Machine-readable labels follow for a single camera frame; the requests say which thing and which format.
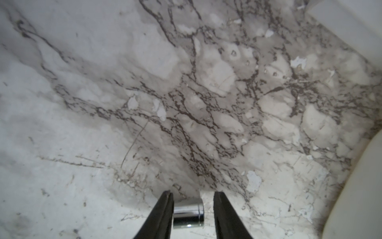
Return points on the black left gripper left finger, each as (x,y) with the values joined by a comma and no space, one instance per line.
(159,222)

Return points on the chrome socket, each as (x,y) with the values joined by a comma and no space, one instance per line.
(188,215)

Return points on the white storage box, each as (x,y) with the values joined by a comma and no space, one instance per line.
(357,214)

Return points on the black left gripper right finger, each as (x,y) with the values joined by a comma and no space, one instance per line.
(227,223)

